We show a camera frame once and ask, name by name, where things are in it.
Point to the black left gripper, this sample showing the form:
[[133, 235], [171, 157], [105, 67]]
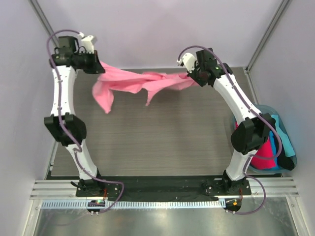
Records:
[[97, 68]]

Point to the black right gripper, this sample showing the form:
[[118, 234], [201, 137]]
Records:
[[197, 77]]

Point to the light pink t shirt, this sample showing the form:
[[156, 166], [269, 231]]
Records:
[[115, 79]]

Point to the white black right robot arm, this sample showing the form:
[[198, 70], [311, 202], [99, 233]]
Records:
[[224, 82]]

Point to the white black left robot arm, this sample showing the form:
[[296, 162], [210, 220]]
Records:
[[73, 54]]

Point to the blue t shirt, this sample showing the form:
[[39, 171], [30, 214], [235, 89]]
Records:
[[273, 149]]

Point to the magenta t shirt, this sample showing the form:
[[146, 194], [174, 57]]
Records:
[[253, 135]]

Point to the teal plastic laundry basket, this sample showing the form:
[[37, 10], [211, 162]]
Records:
[[264, 166]]

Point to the turquoise t shirt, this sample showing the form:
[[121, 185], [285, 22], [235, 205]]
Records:
[[287, 146]]

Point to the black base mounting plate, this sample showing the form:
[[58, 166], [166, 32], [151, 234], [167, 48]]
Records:
[[160, 188]]

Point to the black t shirt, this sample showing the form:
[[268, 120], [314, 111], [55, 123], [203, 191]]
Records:
[[285, 160]]

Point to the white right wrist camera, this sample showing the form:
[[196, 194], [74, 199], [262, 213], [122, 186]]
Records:
[[188, 61]]

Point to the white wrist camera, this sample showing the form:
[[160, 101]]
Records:
[[188, 61], [88, 42]]

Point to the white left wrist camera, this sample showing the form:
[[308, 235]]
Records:
[[88, 42]]

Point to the left aluminium corner post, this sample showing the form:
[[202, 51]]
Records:
[[46, 24]]

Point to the aluminium corner post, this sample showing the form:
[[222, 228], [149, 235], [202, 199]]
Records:
[[284, 4], [46, 24]]

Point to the right aluminium corner post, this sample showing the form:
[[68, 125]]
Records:
[[284, 4]]

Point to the aluminium front frame rail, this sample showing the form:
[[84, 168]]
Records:
[[264, 186]]

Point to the slotted white cable duct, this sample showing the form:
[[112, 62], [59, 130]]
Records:
[[99, 204]]

